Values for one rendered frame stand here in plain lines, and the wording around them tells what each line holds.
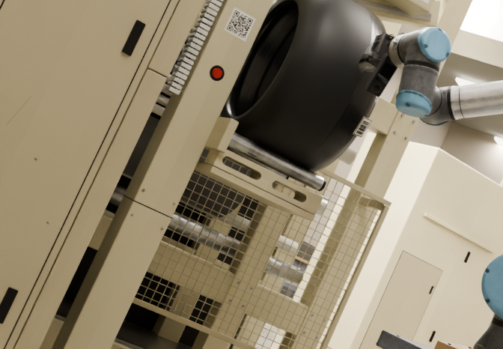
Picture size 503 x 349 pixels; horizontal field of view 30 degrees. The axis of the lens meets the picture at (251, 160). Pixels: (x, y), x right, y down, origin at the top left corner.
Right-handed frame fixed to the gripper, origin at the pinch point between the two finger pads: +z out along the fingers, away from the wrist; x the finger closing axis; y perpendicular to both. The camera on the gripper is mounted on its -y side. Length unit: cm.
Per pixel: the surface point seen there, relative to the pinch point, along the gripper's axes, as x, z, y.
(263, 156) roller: 10.4, 18.4, -31.8
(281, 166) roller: 3.8, 18.5, -32.2
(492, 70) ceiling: -470, 672, 326
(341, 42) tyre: 7.5, 2.8, 4.8
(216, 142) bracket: 25.5, 17.5, -34.6
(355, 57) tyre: 1.8, 2.4, 2.9
